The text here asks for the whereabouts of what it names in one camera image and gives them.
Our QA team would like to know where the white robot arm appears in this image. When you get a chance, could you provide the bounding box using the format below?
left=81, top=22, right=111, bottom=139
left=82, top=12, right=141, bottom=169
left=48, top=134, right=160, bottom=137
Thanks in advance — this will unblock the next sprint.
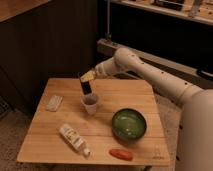
left=80, top=48, right=213, bottom=171

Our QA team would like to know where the red oblong object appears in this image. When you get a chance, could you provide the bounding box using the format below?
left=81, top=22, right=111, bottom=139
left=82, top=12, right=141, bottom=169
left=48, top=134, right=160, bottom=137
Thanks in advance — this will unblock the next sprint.
left=109, top=149, right=133, bottom=161

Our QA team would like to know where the white lotion tube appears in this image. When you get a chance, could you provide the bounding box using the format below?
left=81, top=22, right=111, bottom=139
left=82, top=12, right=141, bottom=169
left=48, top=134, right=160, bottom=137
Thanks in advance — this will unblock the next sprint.
left=59, top=124, right=91, bottom=157

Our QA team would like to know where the wooden table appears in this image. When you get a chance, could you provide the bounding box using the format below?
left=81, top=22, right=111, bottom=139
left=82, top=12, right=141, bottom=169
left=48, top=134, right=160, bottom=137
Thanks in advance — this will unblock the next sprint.
left=17, top=78, right=170, bottom=166

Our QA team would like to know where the vertical metal pole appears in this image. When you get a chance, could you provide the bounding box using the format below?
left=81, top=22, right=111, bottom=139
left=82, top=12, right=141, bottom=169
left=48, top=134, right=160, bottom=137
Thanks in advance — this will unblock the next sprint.
left=106, top=0, right=111, bottom=42

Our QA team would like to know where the green ceramic bowl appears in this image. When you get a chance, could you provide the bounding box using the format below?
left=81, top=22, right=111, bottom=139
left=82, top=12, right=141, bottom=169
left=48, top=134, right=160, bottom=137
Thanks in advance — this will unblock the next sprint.
left=111, top=108, right=147, bottom=141

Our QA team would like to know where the wooden shelf with items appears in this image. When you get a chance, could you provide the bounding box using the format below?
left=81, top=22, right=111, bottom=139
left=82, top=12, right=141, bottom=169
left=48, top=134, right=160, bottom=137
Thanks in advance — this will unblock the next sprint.
left=111, top=0, right=213, bottom=26

